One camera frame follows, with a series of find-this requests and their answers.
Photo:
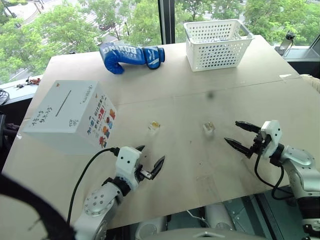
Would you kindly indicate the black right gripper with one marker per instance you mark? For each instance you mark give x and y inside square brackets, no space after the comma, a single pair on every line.
[261,142]

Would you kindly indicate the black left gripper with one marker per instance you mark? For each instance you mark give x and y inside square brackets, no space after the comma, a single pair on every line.
[143,172]

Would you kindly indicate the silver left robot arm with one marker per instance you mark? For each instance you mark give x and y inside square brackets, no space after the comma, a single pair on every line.
[100,202]

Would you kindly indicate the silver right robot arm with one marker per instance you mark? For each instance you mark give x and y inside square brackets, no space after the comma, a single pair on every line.
[300,160]

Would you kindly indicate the white cardboard ballot box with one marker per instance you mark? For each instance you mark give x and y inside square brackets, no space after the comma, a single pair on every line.
[67,112]

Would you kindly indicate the small clear wrapped candy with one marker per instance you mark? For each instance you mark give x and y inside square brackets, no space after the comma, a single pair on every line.
[208,127]
[154,126]

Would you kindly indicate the brown cardboard table sheet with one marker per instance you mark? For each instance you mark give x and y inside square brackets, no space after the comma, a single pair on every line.
[175,77]
[187,162]

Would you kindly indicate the white round cylinder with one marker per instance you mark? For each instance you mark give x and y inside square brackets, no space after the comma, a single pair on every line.
[220,216]
[150,228]

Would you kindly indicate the white perforated plastic basket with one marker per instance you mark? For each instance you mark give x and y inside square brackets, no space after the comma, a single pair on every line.
[215,50]

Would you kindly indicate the grey robot torso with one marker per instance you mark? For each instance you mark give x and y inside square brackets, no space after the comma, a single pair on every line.
[200,235]

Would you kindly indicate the blue boxing glove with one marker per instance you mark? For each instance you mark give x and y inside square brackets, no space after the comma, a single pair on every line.
[125,53]

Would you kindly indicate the red and black small tools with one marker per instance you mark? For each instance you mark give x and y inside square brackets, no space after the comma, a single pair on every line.
[32,81]

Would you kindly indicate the black equipment beside table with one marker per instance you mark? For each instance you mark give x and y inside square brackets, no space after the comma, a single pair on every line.
[7,140]

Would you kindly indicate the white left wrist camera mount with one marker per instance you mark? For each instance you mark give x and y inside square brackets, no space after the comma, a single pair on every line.
[127,160]

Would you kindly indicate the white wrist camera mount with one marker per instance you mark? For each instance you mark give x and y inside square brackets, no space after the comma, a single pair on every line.
[275,132]
[127,160]

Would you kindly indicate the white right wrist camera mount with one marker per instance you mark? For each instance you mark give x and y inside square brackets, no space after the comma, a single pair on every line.
[275,132]

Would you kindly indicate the small black camera on stand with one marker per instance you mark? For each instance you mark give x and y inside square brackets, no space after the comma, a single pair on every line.
[290,36]

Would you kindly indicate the black window frame post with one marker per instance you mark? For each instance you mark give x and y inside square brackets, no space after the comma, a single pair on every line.
[166,20]

